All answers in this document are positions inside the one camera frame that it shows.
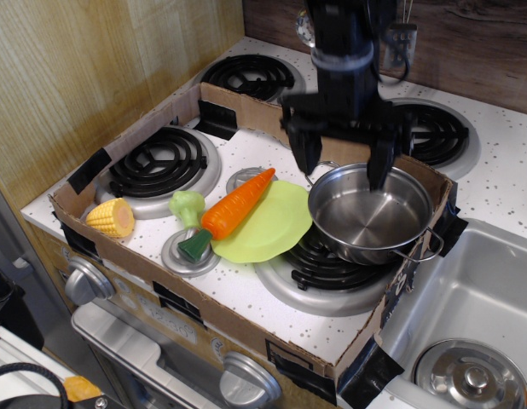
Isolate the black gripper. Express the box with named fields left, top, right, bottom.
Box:
left=280, top=55, right=413, bottom=191

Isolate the orange toy carrot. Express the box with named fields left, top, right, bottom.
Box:
left=179, top=168, right=275, bottom=261

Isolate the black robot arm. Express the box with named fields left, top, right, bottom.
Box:
left=280, top=1, right=412, bottom=191

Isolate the light green plastic plate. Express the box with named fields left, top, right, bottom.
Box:
left=211, top=181, right=312, bottom=264

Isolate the stainless steel pot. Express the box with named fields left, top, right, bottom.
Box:
left=307, top=161, right=444, bottom=265

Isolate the back right black burner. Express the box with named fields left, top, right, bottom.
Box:
left=392, top=97, right=481, bottom=180

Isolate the black burner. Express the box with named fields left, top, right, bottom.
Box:
left=95, top=126, right=221, bottom=220
left=392, top=97, right=481, bottom=180
left=192, top=54, right=306, bottom=106
left=255, top=228, right=398, bottom=317

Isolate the back left black burner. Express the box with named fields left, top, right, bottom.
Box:
left=192, top=54, right=306, bottom=106

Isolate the silver stove top knob middle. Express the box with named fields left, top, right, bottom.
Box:
left=226, top=167, right=267, bottom=199

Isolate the silver stove knob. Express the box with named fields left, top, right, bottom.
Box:
left=226, top=167, right=267, bottom=199
left=161, top=228, right=221, bottom=278

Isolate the hanging silver slotted spatula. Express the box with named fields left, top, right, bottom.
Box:
left=383, top=1, right=418, bottom=71

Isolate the hanging silver strainer ladle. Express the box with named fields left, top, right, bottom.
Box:
left=295, top=9, right=316, bottom=48

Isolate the front right black burner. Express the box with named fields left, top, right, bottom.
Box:
left=255, top=228, right=398, bottom=317

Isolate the green toy broccoli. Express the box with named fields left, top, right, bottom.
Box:
left=168, top=191, right=206, bottom=229

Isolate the front left black burner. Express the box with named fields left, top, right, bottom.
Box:
left=95, top=126, right=221, bottom=220

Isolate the silver stove top knob front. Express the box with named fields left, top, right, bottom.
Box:
left=161, top=228, right=221, bottom=278

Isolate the brown cardboard fence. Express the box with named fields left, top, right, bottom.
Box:
left=49, top=82, right=469, bottom=406

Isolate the silver sink basin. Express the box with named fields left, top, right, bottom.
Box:
left=336, top=217, right=527, bottom=409

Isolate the yellow toy corn cob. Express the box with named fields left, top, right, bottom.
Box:
left=85, top=198, right=135, bottom=239

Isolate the silver pot lid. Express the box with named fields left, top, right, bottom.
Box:
left=412, top=339, right=527, bottom=408

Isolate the silver oven knob right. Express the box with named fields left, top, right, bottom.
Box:
left=219, top=351, right=282, bottom=409

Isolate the silver oven knob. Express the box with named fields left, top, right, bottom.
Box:
left=219, top=351, right=282, bottom=409
left=65, top=256, right=115, bottom=306

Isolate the silver oven knob left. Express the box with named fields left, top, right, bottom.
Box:
left=65, top=256, right=115, bottom=306

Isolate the orange object at bottom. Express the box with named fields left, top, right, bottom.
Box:
left=63, top=376, right=102, bottom=402

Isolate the silver oven door handle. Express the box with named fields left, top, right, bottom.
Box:
left=72, top=302, right=226, bottom=408

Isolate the black braided cable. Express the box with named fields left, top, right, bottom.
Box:
left=0, top=362, right=71, bottom=409

